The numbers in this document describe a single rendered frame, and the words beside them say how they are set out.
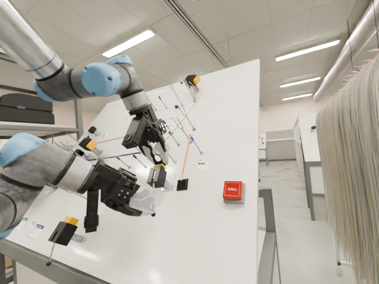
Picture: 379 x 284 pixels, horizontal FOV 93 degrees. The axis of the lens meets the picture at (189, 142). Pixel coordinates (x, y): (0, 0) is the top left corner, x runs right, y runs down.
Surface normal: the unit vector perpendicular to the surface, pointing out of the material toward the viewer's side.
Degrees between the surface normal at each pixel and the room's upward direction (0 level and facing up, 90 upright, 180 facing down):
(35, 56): 127
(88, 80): 113
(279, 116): 90
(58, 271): 90
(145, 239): 50
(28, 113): 90
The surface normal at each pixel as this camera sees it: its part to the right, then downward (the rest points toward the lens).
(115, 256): -0.42, -0.63
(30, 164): 0.52, 0.00
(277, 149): -0.48, 0.02
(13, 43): 0.42, 0.73
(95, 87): -0.09, 0.37
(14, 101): 0.89, -0.09
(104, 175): 0.43, 0.25
